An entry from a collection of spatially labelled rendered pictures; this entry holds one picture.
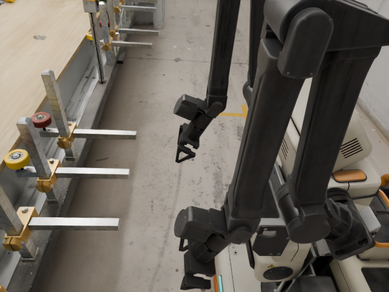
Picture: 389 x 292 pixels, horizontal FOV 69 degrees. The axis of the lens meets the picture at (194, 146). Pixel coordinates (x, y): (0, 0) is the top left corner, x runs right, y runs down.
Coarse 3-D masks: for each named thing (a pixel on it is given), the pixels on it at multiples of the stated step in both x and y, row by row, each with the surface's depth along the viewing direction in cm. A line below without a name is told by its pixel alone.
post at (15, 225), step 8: (0, 192) 78; (0, 200) 78; (8, 200) 82; (0, 208) 79; (8, 208) 82; (0, 216) 81; (8, 216) 82; (16, 216) 86; (8, 224) 84; (16, 224) 86; (8, 232) 87; (16, 232) 87; (24, 248) 93; (32, 248) 97; (24, 256) 97; (32, 256) 97
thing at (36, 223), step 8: (0, 224) 91; (32, 224) 92; (40, 224) 92; (48, 224) 93; (56, 224) 93; (64, 224) 93; (72, 224) 93; (80, 224) 94; (88, 224) 94; (96, 224) 94; (104, 224) 94; (112, 224) 94
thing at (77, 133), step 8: (48, 128) 132; (48, 136) 131; (56, 136) 132; (80, 136) 132; (88, 136) 132; (96, 136) 133; (104, 136) 133; (112, 136) 133; (120, 136) 133; (128, 136) 133; (136, 136) 135
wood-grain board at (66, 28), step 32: (32, 0) 247; (64, 0) 254; (0, 32) 191; (32, 32) 195; (64, 32) 200; (0, 64) 159; (32, 64) 162; (64, 64) 165; (0, 96) 136; (32, 96) 138; (0, 128) 119; (0, 160) 106
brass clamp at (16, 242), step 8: (32, 208) 96; (24, 216) 93; (32, 216) 95; (24, 224) 91; (24, 232) 90; (8, 240) 87; (16, 240) 87; (24, 240) 90; (8, 248) 88; (16, 248) 88
